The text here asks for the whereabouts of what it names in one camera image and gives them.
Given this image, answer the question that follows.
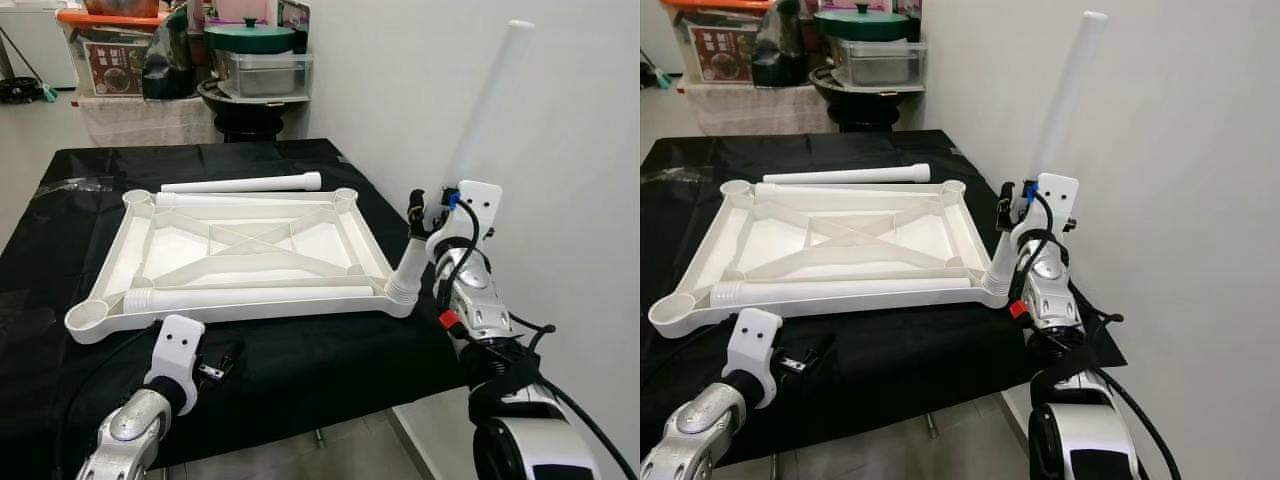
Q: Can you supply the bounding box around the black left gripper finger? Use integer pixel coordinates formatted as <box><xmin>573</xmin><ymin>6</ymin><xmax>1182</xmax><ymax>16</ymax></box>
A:
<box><xmin>800</xmin><ymin>333</ymin><xmax>837</xmax><ymax>369</ymax></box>
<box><xmin>213</xmin><ymin>335</ymin><xmax>248</xmax><ymax>373</ymax></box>

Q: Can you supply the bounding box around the black table cloth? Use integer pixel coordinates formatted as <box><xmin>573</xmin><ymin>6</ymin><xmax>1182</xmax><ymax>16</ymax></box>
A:
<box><xmin>640</xmin><ymin>130</ymin><xmax>1126</xmax><ymax>466</ymax></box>
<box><xmin>0</xmin><ymin>138</ymin><xmax>501</xmax><ymax>471</ymax></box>

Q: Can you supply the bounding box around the white plastic table top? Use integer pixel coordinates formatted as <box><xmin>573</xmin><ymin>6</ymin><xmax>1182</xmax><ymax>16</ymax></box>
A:
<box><xmin>65</xmin><ymin>187</ymin><xmax>421</xmax><ymax>346</ymax></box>
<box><xmin>648</xmin><ymin>180</ymin><xmax>1013</xmax><ymax>339</ymax></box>

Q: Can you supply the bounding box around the black round wok stand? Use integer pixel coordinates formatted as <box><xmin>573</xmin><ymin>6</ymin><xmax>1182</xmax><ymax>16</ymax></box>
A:
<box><xmin>197</xmin><ymin>80</ymin><xmax>306</xmax><ymax>143</ymax></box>
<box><xmin>808</xmin><ymin>68</ymin><xmax>921</xmax><ymax>133</ymax></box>

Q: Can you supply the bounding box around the clear plastic container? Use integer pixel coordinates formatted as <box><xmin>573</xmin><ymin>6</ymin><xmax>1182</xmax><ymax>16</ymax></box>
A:
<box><xmin>825</xmin><ymin>38</ymin><xmax>926</xmax><ymax>89</ymax></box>
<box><xmin>213</xmin><ymin>50</ymin><xmax>313</xmax><ymax>99</ymax></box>

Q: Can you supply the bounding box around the dark framed picture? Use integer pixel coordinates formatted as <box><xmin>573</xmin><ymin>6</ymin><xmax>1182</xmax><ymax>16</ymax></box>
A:
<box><xmin>895</xmin><ymin>0</ymin><xmax>926</xmax><ymax>41</ymax></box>
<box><xmin>278</xmin><ymin>0</ymin><xmax>311</xmax><ymax>53</ymax></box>

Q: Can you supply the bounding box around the green pot with lid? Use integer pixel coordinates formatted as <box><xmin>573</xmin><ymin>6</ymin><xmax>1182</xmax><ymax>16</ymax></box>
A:
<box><xmin>205</xmin><ymin>18</ymin><xmax>298</xmax><ymax>53</ymax></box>
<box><xmin>813</xmin><ymin>5</ymin><xmax>911</xmax><ymax>43</ymax></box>

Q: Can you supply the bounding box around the bench with white lace cloth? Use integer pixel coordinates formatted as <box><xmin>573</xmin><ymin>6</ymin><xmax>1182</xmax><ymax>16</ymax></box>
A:
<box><xmin>685</xmin><ymin>82</ymin><xmax>831</xmax><ymax>136</ymax></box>
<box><xmin>78</xmin><ymin>95</ymin><xmax>216</xmax><ymax>148</ymax></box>

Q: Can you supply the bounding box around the black floor mop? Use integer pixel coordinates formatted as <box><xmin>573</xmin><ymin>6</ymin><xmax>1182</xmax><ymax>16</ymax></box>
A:
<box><xmin>0</xmin><ymin>25</ymin><xmax>61</xmax><ymax>104</ymax></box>
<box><xmin>640</xmin><ymin>50</ymin><xmax>676</xmax><ymax>91</ymax></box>

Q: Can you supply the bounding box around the white box with pink lid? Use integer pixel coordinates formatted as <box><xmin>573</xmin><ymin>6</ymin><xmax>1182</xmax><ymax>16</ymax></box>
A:
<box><xmin>215</xmin><ymin>0</ymin><xmax>276</xmax><ymax>26</ymax></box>

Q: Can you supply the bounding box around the black plastic bag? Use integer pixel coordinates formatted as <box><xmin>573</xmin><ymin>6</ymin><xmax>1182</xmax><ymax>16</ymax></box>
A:
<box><xmin>143</xmin><ymin>8</ymin><xmax>199</xmax><ymax>101</ymax></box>
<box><xmin>750</xmin><ymin>0</ymin><xmax>809</xmax><ymax>89</ymax></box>

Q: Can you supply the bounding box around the white cabinet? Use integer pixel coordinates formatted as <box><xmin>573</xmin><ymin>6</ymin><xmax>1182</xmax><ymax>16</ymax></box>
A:
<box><xmin>0</xmin><ymin>0</ymin><xmax>79</xmax><ymax>89</ymax></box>

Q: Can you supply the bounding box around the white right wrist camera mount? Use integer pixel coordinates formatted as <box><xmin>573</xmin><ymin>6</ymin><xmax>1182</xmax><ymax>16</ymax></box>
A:
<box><xmin>1010</xmin><ymin>173</ymin><xmax>1081</xmax><ymax>251</ymax></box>
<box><xmin>428</xmin><ymin>180</ymin><xmax>503</xmax><ymax>263</ymax></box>

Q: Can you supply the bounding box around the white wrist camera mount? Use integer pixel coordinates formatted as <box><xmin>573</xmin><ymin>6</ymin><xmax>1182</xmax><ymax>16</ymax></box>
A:
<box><xmin>143</xmin><ymin>314</ymin><xmax>206</xmax><ymax>413</ymax></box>
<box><xmin>722</xmin><ymin>308</ymin><xmax>784</xmax><ymax>409</ymax></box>
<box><xmin>1010</xmin><ymin>173</ymin><xmax>1081</xmax><ymax>251</ymax></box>
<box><xmin>428</xmin><ymin>180</ymin><xmax>503</xmax><ymax>263</ymax></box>

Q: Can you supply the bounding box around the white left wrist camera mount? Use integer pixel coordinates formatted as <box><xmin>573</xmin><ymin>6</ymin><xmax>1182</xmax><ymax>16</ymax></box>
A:
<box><xmin>722</xmin><ymin>308</ymin><xmax>784</xmax><ymax>409</ymax></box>
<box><xmin>143</xmin><ymin>314</ymin><xmax>206</xmax><ymax>413</ymax></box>

